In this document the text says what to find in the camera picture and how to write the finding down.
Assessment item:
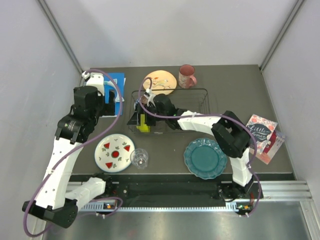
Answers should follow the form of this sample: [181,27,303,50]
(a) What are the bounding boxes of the clear drinking glass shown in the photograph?
[130,148,149,169]

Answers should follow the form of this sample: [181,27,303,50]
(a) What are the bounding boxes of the white slotted cable duct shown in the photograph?
[79,200,239,213]

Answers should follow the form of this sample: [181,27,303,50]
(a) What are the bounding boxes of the teal cat ear headphones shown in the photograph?
[104,80,125,103]

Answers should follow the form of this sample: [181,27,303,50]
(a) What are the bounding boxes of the peach bird plate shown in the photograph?
[145,70,177,95]

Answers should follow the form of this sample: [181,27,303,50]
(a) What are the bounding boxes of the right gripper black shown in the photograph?
[127,103,168,127]

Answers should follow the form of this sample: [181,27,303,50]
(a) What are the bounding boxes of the teal scalloped plate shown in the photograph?
[183,138,228,180]

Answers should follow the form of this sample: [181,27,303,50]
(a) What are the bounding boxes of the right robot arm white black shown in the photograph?
[127,89,256,198]

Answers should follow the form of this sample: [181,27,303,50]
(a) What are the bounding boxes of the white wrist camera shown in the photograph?
[143,88,156,108]
[81,71,105,95]

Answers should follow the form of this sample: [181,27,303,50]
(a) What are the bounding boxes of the watermelon pattern plate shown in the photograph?
[94,134,135,174]

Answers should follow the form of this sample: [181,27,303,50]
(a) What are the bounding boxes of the black wire dish rack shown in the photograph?
[127,88,210,134]

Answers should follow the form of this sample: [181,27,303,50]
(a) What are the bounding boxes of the orange blue patterned bowl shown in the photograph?
[134,96,148,110]

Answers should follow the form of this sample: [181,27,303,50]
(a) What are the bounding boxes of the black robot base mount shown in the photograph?
[103,173,260,207]

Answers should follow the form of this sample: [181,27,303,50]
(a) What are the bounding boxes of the pink mug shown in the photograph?
[178,64,197,89]

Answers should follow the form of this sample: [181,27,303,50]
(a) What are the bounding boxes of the lime green bowl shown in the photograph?
[136,114,151,133]

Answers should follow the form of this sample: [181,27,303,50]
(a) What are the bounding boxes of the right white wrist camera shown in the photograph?
[143,88,156,108]

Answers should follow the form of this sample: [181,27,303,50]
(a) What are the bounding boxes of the Little Women book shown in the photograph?
[246,114,278,164]

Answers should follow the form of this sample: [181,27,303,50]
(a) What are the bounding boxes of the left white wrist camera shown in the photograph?
[81,71,105,95]

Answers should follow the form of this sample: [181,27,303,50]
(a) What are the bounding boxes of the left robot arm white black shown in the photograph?
[22,85,114,236]

